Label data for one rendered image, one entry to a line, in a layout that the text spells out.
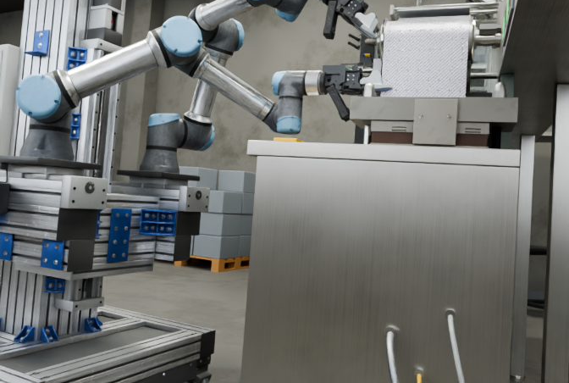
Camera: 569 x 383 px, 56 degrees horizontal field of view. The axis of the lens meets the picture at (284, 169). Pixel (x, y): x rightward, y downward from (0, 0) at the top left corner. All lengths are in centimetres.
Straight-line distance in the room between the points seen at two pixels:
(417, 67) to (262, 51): 493
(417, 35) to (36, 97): 107
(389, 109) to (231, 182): 436
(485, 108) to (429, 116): 13
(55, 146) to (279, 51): 484
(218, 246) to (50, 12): 361
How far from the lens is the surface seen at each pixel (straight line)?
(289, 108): 162
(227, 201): 532
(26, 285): 203
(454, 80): 158
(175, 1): 750
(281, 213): 136
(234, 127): 644
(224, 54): 208
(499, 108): 137
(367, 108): 139
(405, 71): 160
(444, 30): 163
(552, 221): 169
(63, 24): 203
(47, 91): 157
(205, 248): 540
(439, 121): 134
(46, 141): 170
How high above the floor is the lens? 75
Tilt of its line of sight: 3 degrees up
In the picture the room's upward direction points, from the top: 4 degrees clockwise
